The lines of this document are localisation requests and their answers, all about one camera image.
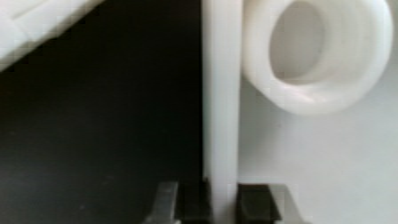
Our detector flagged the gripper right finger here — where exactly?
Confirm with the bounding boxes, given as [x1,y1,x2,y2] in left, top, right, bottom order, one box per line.
[235,184,310,224]

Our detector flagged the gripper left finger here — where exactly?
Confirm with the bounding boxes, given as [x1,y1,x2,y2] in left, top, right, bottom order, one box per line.
[140,181,211,224]

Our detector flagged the white square table top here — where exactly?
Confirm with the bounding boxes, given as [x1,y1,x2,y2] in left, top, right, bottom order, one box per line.
[200,0,398,224]

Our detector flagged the white L-shaped obstacle fence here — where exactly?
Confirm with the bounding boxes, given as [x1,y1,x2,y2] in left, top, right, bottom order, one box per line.
[0,0,104,72]

